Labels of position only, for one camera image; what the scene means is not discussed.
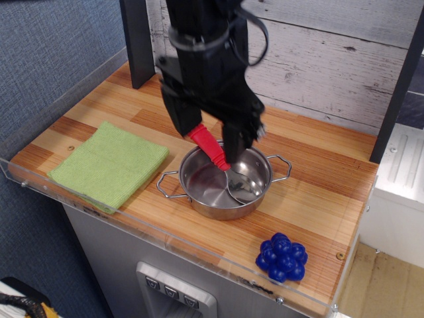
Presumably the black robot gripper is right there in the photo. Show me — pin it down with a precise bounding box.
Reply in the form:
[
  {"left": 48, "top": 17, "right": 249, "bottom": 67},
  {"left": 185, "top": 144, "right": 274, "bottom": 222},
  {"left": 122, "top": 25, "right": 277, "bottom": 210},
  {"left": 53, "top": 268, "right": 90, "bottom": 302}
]
[{"left": 157, "top": 42, "right": 264, "bottom": 164}]

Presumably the blue toy grape bunch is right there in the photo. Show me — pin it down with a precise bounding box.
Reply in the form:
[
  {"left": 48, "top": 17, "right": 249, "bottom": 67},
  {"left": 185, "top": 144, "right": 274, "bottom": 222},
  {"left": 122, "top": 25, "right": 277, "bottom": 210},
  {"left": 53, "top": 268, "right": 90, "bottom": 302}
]
[{"left": 255, "top": 233, "right": 309, "bottom": 283}]

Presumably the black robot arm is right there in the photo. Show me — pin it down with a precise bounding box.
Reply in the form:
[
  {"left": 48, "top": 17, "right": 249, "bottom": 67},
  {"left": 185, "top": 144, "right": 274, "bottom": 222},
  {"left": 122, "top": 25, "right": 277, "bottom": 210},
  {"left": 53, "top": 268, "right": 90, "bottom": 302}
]
[{"left": 158, "top": 1, "right": 269, "bottom": 164}]

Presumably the small steel pot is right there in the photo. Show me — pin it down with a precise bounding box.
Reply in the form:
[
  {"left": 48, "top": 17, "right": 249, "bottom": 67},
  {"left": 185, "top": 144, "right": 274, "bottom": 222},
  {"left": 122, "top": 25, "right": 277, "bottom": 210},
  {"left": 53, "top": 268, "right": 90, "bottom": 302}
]
[{"left": 156, "top": 146, "right": 292, "bottom": 220}]

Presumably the green folded cloth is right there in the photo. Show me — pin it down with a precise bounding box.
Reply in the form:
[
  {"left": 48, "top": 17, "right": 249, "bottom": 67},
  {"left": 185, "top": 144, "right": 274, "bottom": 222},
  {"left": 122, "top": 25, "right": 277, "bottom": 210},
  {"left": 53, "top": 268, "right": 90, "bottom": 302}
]
[{"left": 47, "top": 121, "right": 169, "bottom": 214}]

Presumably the grey toy fridge cabinet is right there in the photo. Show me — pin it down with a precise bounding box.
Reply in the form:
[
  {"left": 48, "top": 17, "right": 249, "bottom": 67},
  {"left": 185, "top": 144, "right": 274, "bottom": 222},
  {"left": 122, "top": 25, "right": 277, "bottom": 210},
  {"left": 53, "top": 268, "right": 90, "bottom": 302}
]
[{"left": 61, "top": 201, "right": 312, "bottom": 318}]

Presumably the silver dispenser button panel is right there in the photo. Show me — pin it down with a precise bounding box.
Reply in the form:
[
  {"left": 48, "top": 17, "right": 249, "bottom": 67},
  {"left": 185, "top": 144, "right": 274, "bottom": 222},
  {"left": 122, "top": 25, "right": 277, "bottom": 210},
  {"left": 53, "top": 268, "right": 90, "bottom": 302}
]
[{"left": 136, "top": 262, "right": 218, "bottom": 317}]

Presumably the white ridged side unit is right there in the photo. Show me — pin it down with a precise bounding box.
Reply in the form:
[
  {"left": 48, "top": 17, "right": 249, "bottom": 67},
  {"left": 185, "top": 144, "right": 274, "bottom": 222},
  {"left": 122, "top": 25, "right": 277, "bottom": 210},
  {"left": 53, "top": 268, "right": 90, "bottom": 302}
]
[{"left": 359, "top": 124, "right": 423, "bottom": 268}]

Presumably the yellow object at corner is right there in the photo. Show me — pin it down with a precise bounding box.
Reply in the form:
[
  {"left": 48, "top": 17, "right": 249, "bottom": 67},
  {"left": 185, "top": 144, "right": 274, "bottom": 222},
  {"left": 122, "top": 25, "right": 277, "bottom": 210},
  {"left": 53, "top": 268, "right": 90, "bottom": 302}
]
[{"left": 41, "top": 303, "right": 60, "bottom": 318}]

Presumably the red handled metal spoon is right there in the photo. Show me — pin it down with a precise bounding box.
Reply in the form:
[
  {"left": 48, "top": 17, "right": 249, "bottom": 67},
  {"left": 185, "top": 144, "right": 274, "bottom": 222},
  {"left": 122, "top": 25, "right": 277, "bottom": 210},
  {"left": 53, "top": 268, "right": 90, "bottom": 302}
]
[{"left": 187, "top": 124, "right": 262, "bottom": 204}]

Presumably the dark left frame post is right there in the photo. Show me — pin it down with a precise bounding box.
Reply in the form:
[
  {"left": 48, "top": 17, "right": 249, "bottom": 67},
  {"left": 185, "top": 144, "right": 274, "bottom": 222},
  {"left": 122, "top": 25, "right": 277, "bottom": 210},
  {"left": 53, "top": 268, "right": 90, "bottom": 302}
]
[{"left": 119, "top": 0, "right": 156, "bottom": 89}]

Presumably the dark frame post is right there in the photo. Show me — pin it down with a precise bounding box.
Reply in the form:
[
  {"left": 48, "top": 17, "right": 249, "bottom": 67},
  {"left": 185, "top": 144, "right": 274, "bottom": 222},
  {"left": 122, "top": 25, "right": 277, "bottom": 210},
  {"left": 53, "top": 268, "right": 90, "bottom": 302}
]
[
  {"left": 368, "top": 0, "right": 424, "bottom": 164},
  {"left": 119, "top": 0, "right": 156, "bottom": 89}
]

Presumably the dark right frame post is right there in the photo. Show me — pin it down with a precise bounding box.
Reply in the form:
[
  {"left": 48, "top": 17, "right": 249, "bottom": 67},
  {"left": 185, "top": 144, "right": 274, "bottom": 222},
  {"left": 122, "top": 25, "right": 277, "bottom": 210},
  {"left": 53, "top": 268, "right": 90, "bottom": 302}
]
[{"left": 368, "top": 0, "right": 424, "bottom": 164}]

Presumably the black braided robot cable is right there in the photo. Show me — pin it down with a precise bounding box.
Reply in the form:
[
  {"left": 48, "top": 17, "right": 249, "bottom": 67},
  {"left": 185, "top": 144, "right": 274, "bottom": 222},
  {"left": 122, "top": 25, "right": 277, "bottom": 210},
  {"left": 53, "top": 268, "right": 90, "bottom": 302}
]
[{"left": 0, "top": 293, "right": 47, "bottom": 318}]

